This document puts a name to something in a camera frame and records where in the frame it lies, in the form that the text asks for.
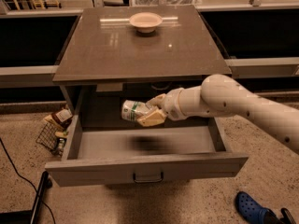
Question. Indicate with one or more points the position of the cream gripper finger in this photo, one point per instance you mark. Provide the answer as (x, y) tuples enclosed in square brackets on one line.
[(157, 100), (154, 118)]

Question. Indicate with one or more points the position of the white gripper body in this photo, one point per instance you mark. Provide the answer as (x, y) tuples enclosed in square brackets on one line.
[(171, 104)]

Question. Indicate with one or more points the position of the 7up soda can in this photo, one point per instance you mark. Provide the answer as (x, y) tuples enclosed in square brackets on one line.
[(133, 110)]

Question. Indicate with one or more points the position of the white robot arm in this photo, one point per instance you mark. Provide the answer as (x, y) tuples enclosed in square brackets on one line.
[(220, 96)]

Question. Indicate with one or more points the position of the open grey top drawer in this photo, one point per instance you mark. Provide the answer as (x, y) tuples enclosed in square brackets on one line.
[(103, 149)]

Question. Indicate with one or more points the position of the grey cabinet with top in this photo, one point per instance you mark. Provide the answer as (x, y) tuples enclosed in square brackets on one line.
[(108, 61)]

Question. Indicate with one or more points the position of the small can in basket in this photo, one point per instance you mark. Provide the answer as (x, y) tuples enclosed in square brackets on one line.
[(59, 149)]

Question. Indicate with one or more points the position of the white paper bowl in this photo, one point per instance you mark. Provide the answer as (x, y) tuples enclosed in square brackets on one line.
[(145, 22)]

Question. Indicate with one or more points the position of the brown snack bag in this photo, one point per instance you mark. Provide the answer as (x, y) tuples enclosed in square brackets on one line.
[(62, 118)]

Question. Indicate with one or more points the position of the blue croc shoe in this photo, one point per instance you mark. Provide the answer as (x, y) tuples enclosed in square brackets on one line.
[(253, 212)]

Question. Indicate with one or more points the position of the black stand base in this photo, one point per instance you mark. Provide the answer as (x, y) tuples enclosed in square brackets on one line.
[(29, 216)]

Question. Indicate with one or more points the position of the black metal drawer handle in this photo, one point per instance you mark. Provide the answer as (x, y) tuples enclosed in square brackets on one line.
[(148, 179)]

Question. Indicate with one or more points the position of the black wire basket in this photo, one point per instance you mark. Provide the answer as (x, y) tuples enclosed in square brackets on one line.
[(47, 137)]

